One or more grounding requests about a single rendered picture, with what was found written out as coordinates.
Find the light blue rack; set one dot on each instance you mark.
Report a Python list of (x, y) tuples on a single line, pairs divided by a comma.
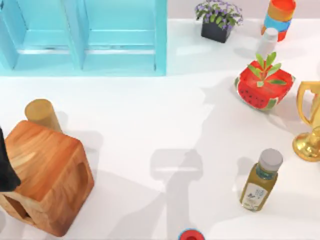
[(120, 37)]

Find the watermelon plant pot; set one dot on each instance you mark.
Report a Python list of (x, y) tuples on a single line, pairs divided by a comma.
[(262, 90)]

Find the purple flowers in black pot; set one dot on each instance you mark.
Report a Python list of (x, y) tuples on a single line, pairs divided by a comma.
[(217, 23)]

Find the green bottle with grey cap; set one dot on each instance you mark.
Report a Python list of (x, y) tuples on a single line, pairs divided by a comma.
[(258, 185)]

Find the red and blue round object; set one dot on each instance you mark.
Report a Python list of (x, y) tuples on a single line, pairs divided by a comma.
[(191, 235)]

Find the tan wooden cylinder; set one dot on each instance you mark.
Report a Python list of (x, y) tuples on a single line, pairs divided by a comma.
[(41, 112)]

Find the wooden house-shaped box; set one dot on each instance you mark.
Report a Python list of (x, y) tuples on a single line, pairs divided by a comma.
[(47, 175)]

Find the white bottle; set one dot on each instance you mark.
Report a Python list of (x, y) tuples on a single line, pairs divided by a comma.
[(267, 42)]

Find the gold trophy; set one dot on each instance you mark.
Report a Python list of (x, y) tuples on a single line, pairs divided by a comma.
[(308, 125)]

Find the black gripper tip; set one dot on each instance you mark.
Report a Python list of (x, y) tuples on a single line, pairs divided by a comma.
[(7, 172)]

